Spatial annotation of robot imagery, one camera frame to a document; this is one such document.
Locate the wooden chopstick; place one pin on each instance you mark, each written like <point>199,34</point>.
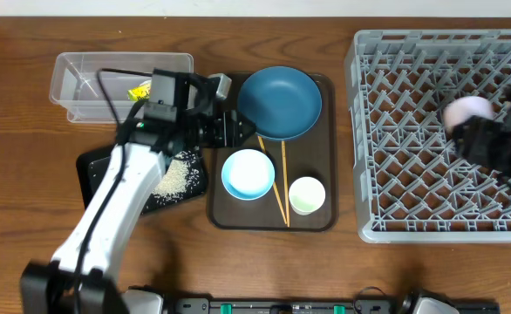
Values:
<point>285,184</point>
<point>274,186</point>

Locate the dark blue plate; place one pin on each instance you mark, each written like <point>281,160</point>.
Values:
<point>283,102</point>

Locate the yellow green snack wrapper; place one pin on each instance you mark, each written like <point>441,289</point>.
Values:
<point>139,92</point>

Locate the left wooden chopstick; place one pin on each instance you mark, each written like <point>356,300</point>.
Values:
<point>274,186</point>

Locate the brown serving tray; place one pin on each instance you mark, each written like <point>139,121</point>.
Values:
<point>313,154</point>

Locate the grey dishwasher rack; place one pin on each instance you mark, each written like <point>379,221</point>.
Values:
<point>410,186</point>

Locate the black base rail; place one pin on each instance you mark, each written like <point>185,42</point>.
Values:
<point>416,302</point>

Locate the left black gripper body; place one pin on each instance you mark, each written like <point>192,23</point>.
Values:
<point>188,126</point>

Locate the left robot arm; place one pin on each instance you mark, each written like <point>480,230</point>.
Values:
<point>81,276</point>

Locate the pale green plastic cup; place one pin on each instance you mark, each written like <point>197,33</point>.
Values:
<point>306,195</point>

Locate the right wooden chopstick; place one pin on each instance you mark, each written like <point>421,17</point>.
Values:
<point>285,184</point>

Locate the pink plastic cup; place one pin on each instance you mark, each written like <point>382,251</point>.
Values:
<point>462,109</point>

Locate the light blue bowl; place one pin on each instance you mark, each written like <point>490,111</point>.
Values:
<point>248,174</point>

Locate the clear plastic waste bin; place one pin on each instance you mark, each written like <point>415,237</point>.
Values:
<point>74,85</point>

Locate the black plastic tray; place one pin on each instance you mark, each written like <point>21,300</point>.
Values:
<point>92,166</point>

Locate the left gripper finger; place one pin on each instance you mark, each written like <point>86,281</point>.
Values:
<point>226,129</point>
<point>245,128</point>

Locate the rice pile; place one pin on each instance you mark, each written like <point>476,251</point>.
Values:
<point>183,179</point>

